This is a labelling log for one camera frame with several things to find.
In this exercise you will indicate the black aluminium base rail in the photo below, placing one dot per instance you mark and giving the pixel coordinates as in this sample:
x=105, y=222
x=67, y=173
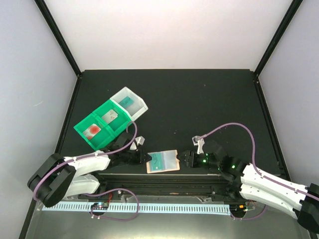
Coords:
x=205, y=186

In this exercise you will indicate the right black frame post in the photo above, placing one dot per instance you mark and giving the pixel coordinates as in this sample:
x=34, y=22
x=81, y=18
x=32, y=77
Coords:
x=285, y=22

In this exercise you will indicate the tan card holder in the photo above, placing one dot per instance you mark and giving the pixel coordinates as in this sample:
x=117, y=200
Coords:
x=170, y=161

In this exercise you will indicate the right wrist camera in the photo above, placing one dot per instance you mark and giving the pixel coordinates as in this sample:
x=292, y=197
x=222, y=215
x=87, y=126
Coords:
x=199, y=142

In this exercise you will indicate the controller board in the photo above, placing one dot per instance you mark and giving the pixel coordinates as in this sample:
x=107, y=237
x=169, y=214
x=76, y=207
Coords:
x=242, y=207
x=99, y=206

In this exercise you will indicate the red dot card in bin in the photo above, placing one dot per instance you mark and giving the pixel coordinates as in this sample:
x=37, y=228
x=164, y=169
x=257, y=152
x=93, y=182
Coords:
x=91, y=131

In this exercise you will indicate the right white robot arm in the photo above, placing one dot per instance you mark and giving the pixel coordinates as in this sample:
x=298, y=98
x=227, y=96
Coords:
x=251, y=183

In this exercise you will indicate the green bin near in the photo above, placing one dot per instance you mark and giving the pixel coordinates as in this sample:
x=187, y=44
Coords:
x=100, y=140

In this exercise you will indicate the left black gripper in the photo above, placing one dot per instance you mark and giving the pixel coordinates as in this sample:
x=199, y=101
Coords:
x=140, y=160

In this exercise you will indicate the white slotted cable duct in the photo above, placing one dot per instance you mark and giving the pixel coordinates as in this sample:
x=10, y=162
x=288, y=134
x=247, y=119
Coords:
x=155, y=208

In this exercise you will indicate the green bin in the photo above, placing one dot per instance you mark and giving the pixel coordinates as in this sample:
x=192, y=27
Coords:
x=118, y=125
x=100, y=140

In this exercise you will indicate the right controller board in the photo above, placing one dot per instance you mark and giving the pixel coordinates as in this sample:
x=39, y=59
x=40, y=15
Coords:
x=242, y=207

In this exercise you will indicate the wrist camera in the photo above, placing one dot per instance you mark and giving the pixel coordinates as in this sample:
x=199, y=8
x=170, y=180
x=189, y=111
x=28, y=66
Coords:
x=199, y=142
x=138, y=141

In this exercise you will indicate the teal VIP credit card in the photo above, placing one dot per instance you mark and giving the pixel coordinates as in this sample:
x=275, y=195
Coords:
x=157, y=162

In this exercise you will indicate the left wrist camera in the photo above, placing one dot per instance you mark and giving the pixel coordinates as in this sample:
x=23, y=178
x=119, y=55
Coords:
x=138, y=141

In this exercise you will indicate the left controller board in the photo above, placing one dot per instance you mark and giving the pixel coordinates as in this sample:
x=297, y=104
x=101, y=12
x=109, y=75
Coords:
x=99, y=206

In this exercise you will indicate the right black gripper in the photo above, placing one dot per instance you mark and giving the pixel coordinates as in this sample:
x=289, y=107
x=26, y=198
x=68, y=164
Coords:
x=190, y=162

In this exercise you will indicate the teal card in bin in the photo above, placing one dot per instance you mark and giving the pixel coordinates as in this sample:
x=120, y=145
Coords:
x=126, y=102

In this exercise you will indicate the floral card in bin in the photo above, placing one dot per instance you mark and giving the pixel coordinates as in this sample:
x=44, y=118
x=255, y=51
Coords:
x=109, y=116

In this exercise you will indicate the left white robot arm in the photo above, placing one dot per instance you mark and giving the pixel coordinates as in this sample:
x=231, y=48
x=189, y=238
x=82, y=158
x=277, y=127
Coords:
x=61, y=177

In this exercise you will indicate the green bin middle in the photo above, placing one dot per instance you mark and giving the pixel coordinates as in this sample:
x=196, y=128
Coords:
x=118, y=125

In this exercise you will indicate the left black frame post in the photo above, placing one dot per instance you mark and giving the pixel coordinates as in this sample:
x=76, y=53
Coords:
x=42, y=6

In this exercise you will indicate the white translucent bin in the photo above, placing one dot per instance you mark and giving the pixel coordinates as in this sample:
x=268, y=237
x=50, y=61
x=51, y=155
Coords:
x=137, y=109

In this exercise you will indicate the black frame post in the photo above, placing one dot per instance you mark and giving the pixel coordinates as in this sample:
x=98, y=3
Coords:
x=42, y=6
x=285, y=22

